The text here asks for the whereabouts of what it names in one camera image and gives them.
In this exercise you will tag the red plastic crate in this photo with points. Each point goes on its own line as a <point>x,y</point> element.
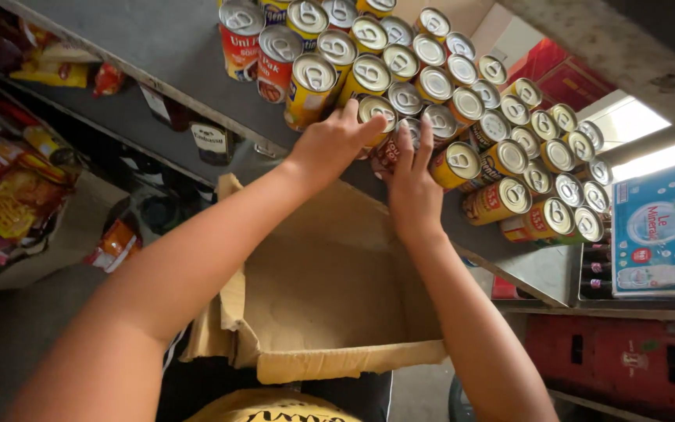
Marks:
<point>619,357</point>

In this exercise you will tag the dark red tin can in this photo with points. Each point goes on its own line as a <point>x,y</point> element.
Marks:
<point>385,155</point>

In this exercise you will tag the person's right hand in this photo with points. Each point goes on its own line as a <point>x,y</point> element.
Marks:
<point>412,196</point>

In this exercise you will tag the row of dark bottles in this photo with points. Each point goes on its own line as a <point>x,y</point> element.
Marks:
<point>161,199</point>

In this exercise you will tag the dark bottles with pink caps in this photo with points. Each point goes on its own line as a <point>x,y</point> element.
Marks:
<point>596,272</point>

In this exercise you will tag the red cardboard carton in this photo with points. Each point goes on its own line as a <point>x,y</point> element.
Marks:
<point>566,73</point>

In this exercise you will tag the dark bottle with white label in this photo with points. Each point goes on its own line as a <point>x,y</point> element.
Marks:
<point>211,143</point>
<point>161,108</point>

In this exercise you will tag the open brown cardboard box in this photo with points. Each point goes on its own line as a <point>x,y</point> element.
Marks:
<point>326,293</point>

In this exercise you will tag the person's yellow shirt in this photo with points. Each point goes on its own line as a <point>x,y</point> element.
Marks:
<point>273,407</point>

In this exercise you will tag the grey metal shelf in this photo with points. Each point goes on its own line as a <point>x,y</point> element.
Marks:
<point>156,53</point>

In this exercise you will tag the person's left hand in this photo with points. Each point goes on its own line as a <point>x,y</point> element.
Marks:
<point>323,149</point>

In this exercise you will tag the person's left fingers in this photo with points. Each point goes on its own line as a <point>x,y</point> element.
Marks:
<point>367,128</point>

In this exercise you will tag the heap of yellow red packets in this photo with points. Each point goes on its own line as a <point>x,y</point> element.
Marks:
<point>56,64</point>

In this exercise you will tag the blue water bottle carton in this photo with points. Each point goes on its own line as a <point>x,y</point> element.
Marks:
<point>663,228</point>

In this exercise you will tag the group of tin cans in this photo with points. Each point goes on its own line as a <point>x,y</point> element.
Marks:
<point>460,88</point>

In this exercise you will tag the carton of snack packets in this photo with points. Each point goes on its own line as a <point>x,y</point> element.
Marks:
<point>15,199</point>

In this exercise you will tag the orange snack packet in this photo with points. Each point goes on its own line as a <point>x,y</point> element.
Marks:
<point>115,246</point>

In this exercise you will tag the yellow pull-tab tin can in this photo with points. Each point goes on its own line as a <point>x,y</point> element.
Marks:
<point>379,108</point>

